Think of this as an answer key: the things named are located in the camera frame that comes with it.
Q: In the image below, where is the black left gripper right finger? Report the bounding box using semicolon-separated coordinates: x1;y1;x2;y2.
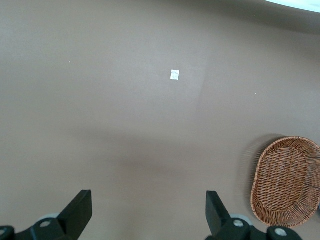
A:
206;190;301;240

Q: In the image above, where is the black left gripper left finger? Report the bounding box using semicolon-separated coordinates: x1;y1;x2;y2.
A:
0;189;93;240

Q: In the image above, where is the brown woven wicker basket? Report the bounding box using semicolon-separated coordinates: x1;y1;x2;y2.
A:
250;136;320;229

